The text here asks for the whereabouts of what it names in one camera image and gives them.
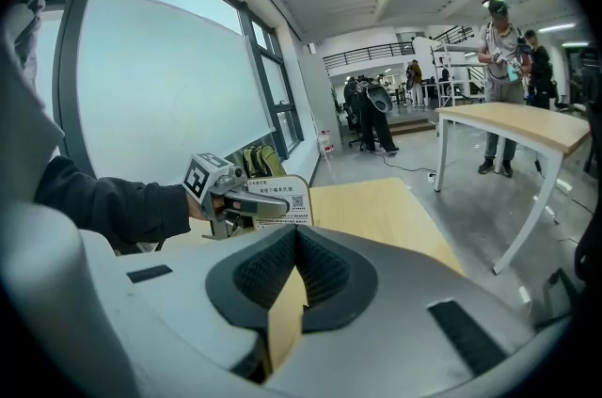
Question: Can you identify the person's left forearm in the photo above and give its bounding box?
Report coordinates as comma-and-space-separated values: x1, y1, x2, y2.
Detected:
33, 154, 208, 252

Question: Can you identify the wooden card stand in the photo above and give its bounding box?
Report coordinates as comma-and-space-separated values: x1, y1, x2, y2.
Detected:
246, 173, 315, 231

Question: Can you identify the black mezzanine railing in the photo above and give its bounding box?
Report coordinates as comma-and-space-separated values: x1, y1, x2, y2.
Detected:
322, 40, 406, 71

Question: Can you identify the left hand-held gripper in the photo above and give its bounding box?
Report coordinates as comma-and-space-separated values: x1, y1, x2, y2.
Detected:
182, 152, 291, 242

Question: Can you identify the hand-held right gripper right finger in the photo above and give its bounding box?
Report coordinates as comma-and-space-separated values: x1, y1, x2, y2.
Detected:
275, 224, 568, 398

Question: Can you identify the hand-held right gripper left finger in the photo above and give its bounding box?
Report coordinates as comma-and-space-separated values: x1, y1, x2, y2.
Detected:
79, 224, 300, 398

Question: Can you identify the white metal shelf rack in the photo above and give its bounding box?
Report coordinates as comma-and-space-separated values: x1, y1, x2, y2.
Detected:
429, 42, 488, 108

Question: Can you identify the person's left hand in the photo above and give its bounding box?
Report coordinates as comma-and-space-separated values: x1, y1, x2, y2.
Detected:
210, 195, 230, 219

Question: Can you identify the person's torso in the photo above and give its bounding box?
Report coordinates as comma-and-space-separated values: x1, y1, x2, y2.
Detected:
0, 0, 66, 207

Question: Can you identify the green backpack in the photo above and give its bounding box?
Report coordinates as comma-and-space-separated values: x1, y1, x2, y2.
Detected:
241, 144, 287, 179

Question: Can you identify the dark window frame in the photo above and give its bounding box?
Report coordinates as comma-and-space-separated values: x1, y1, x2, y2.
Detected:
40, 0, 305, 181

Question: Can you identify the wooden table with white legs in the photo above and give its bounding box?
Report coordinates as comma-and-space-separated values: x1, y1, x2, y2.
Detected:
433, 100, 593, 276

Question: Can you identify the black floor cable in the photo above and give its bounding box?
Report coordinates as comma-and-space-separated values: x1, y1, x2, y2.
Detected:
373, 150, 437, 175

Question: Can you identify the white roller blind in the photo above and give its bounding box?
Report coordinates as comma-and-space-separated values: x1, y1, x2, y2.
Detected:
78, 0, 277, 181

